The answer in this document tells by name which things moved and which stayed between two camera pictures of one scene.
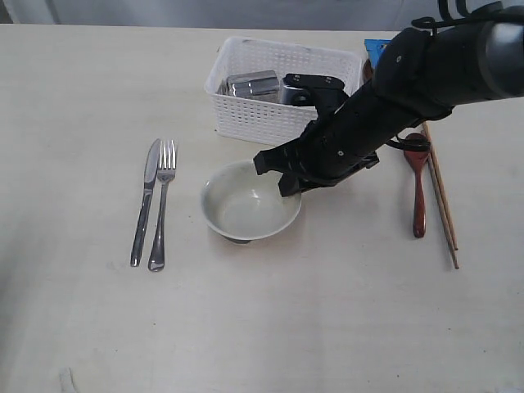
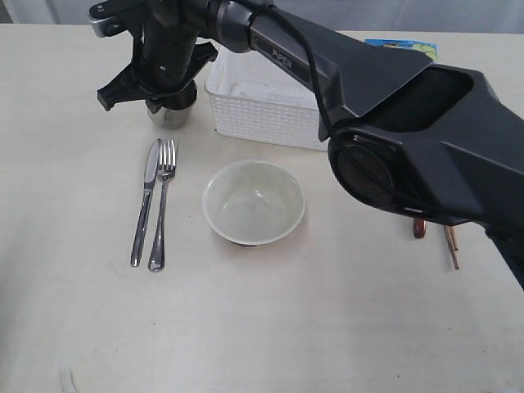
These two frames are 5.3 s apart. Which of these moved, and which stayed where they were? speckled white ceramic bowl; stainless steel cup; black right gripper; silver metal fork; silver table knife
Moved: black right gripper; stainless steel cup
Stayed: speckled white ceramic bowl; silver table knife; silver metal fork
